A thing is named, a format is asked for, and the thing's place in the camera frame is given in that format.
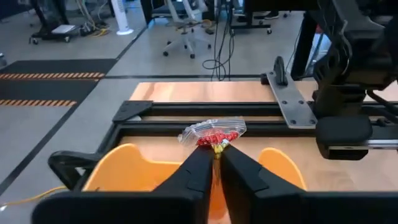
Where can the white office chair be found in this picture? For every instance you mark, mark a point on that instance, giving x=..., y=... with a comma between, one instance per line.
x=186, y=34

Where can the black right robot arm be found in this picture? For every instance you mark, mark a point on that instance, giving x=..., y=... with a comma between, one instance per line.
x=351, y=62

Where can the white tower fan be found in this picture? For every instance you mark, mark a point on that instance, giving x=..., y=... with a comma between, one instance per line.
x=122, y=18

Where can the yellow plastic bin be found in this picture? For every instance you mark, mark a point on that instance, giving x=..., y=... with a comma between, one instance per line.
x=124, y=171

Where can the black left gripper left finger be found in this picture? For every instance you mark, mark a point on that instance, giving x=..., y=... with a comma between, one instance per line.
x=174, y=199

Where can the black wheeled desk base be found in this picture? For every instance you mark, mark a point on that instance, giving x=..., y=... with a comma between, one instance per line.
x=248, y=26

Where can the grey metal mounting plate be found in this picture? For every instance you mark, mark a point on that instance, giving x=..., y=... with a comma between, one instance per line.
x=292, y=105

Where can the black wheeled cart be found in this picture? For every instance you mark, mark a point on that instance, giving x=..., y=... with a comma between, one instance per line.
x=49, y=18

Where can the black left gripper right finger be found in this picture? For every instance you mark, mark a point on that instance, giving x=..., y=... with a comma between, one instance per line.
x=264, y=202

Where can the person's shoe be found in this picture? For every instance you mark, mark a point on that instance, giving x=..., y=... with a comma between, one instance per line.
x=272, y=15

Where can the black striped floor mat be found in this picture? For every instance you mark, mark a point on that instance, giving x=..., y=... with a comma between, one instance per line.
x=46, y=90

